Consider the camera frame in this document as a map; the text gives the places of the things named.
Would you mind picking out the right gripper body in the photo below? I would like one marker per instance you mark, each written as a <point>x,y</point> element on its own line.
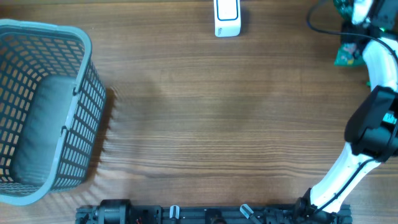
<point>347,27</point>

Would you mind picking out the green 3M gloves packet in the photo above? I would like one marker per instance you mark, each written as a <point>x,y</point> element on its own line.
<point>348,54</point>

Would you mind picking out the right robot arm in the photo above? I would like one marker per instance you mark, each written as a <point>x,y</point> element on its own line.
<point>371,132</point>

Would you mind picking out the white barcode scanner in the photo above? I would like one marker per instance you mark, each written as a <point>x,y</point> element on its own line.
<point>227,14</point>

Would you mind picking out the grey plastic mesh basket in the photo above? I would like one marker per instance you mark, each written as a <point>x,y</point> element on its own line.
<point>52,101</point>

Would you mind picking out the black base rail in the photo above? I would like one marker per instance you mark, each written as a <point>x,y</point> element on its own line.
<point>244,214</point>

